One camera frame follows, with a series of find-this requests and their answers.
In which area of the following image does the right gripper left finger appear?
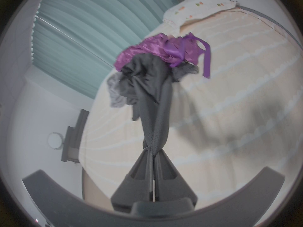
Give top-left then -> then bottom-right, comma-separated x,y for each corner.
111,148 -> 154,212

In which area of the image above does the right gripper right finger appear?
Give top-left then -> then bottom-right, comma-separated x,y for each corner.
154,150 -> 198,209

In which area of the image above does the black T-shirt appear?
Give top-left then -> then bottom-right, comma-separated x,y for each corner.
119,55 -> 174,155

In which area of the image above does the bed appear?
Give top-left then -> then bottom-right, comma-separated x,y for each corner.
79,0 -> 303,210

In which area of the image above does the round white-framed mirror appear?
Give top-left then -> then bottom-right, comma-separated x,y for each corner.
48,133 -> 64,149

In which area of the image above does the grey knit garment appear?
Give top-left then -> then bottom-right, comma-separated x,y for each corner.
107,74 -> 129,108

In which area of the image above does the black lace garment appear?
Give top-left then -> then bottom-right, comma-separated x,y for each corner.
172,64 -> 199,83

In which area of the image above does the blue-green curtain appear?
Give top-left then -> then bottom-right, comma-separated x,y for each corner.
31,18 -> 115,101
36,0 -> 185,67

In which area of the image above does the purple satin garment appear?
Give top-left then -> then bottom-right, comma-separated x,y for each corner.
114,32 -> 211,79

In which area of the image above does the white printed pillow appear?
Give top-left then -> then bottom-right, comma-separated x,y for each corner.
163,0 -> 238,32

